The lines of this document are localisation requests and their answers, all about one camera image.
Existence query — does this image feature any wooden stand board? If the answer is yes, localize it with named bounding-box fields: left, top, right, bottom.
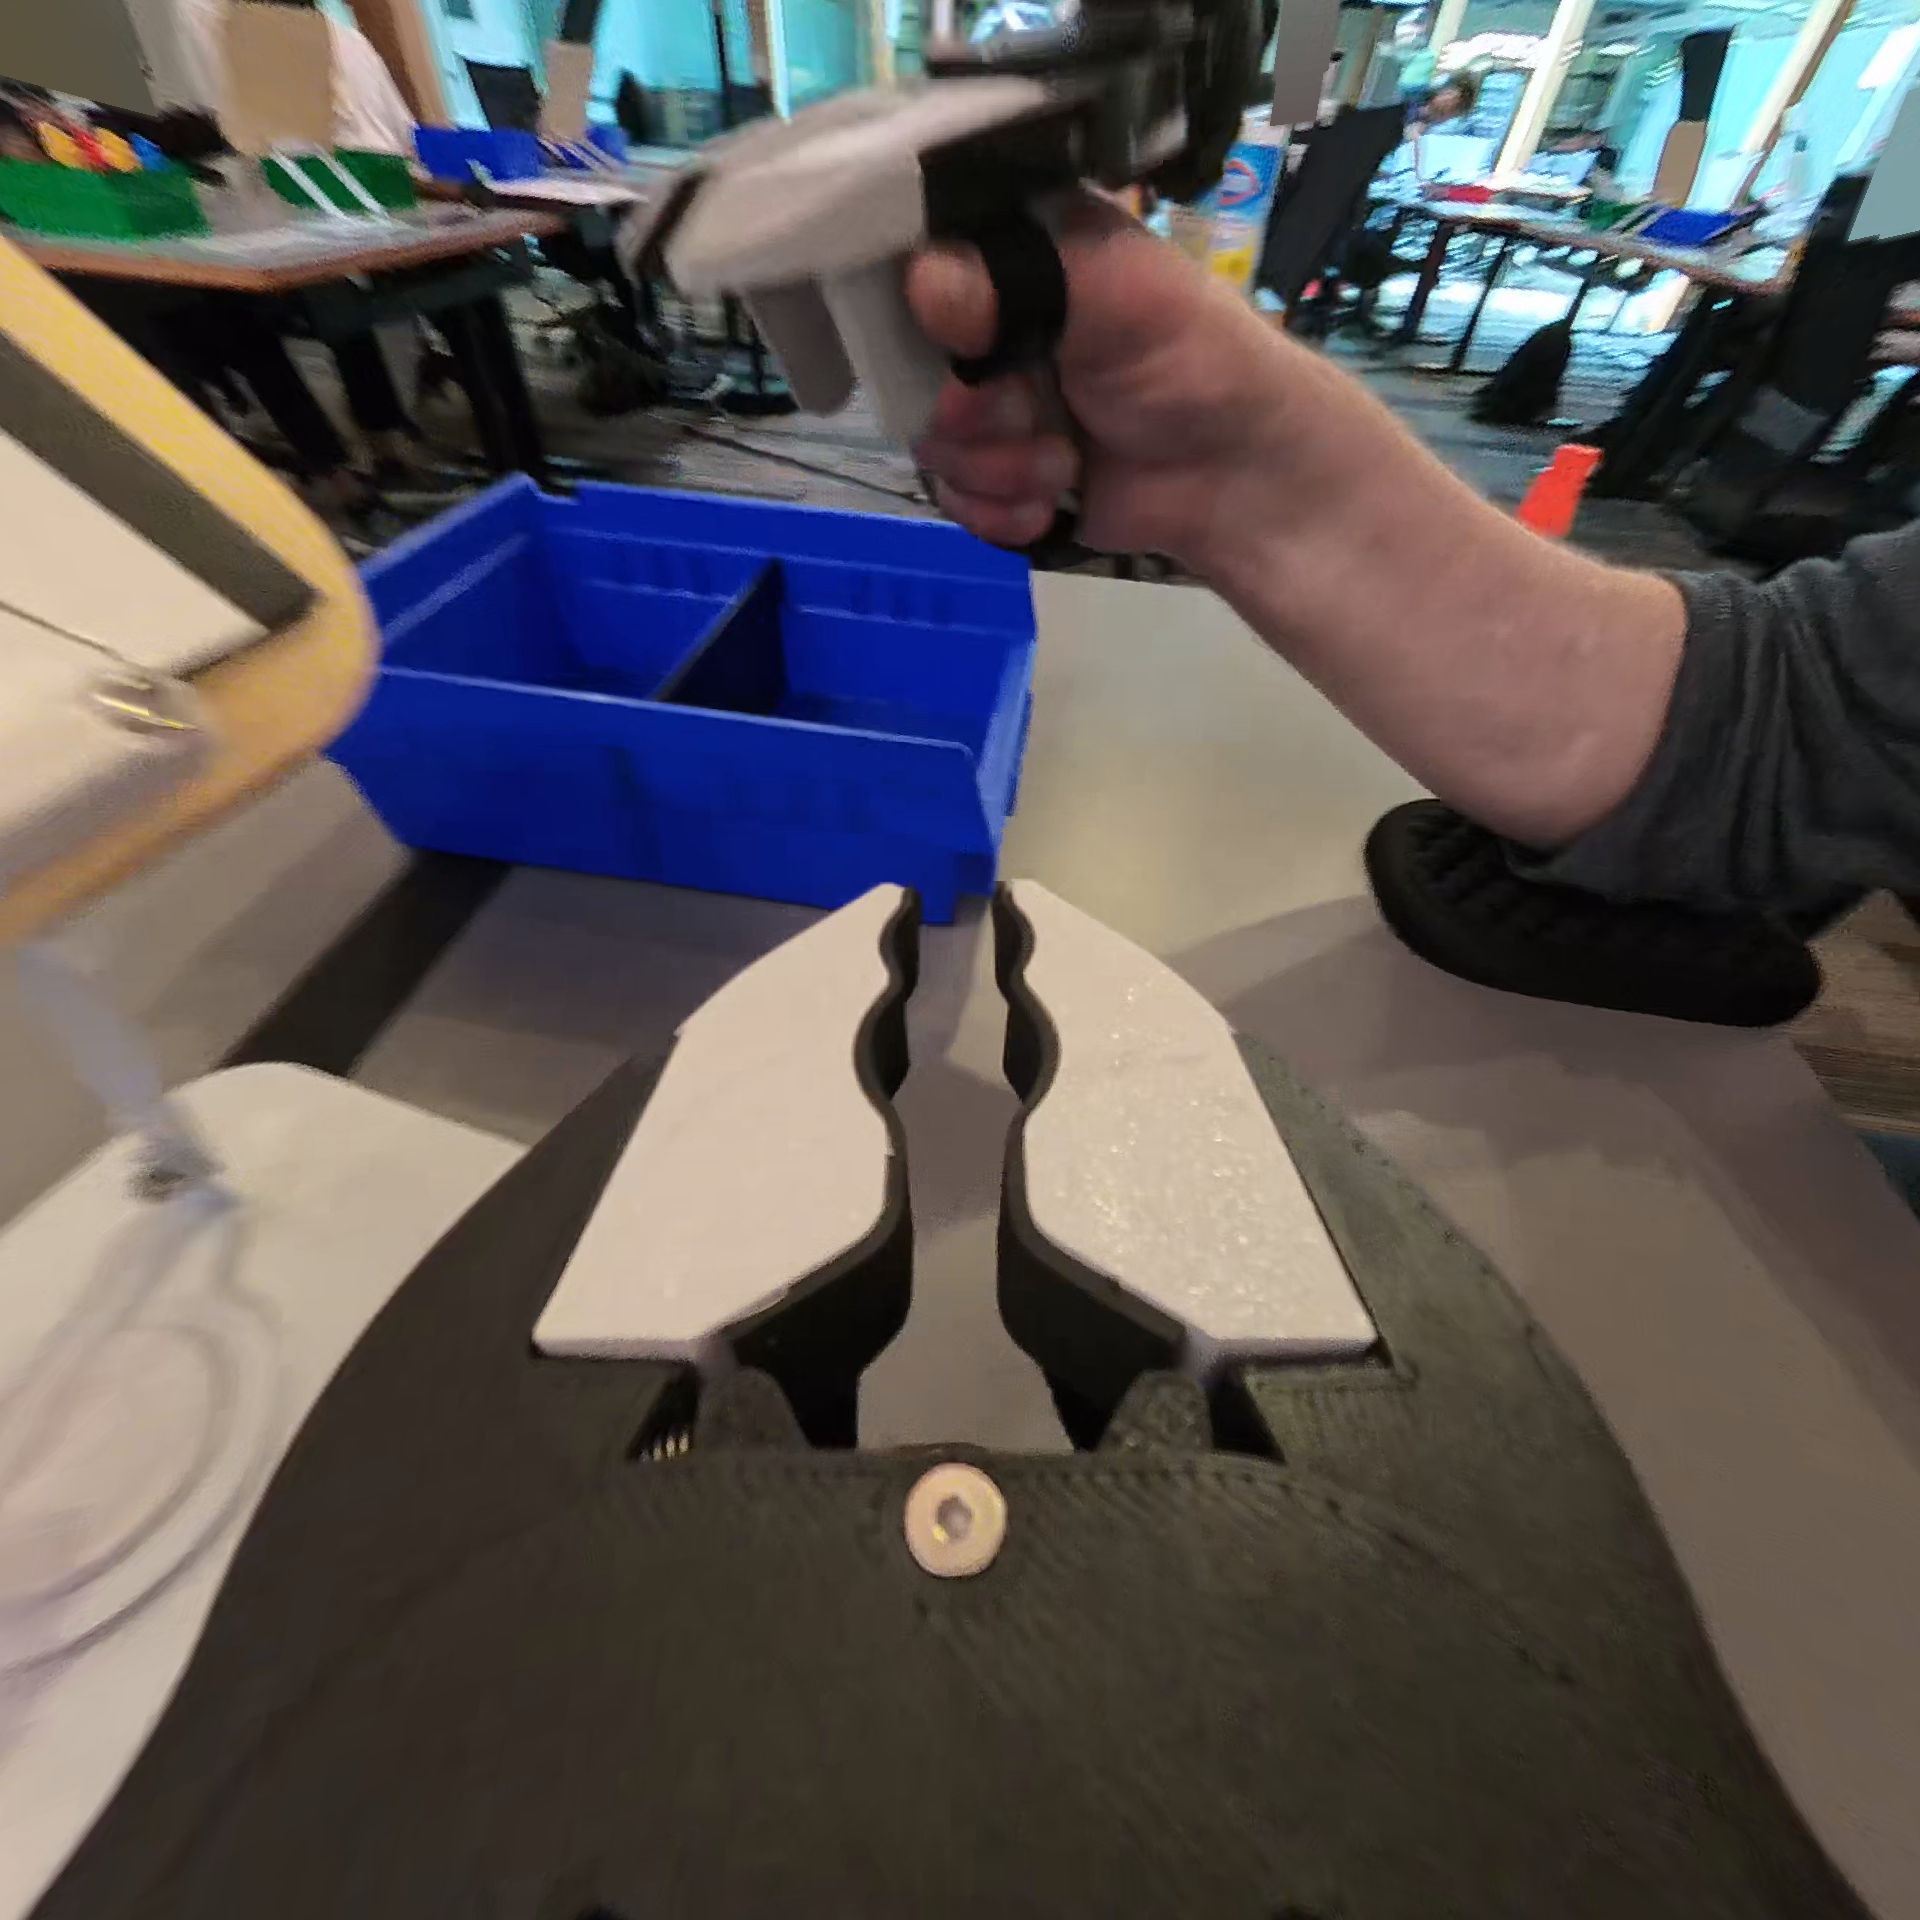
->
left=0, top=241, right=378, bottom=948

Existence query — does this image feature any black wrist rest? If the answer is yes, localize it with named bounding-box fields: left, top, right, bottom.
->
left=1364, top=796, right=1826, bottom=1030

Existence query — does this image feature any wooden desk with green bins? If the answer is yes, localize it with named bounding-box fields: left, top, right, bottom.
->
left=0, top=205, right=565, bottom=497

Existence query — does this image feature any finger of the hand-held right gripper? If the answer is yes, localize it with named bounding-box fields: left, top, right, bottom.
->
left=752, top=140, right=963, bottom=448
left=625, top=79, right=1053, bottom=418

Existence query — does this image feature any person's right forearm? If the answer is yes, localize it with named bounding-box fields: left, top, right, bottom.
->
left=1231, top=346, right=1920, bottom=920

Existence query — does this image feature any orange traffic cone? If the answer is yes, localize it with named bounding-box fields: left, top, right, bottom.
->
left=1515, top=442, right=1605, bottom=537

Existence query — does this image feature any blue plastic bin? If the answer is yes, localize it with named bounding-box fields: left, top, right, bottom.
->
left=327, top=474, right=1037, bottom=928

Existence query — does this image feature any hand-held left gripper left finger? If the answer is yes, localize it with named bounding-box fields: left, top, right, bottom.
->
left=528, top=881, right=923, bottom=1450

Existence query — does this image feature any white metal stand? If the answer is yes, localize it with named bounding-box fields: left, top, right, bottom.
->
left=0, top=607, right=534, bottom=1915

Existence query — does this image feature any black bordered white sheet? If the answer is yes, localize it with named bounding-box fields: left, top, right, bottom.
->
left=0, top=318, right=325, bottom=677

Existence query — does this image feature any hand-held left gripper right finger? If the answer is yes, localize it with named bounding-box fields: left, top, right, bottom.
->
left=990, top=881, right=1385, bottom=1450

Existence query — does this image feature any small blue bin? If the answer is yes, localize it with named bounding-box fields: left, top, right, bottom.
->
left=411, top=129, right=546, bottom=188

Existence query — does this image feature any green bin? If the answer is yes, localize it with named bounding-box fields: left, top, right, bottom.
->
left=0, top=154, right=206, bottom=241
left=263, top=146, right=423, bottom=213

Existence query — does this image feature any person's right hand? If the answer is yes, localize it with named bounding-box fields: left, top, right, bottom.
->
left=903, top=192, right=1349, bottom=579

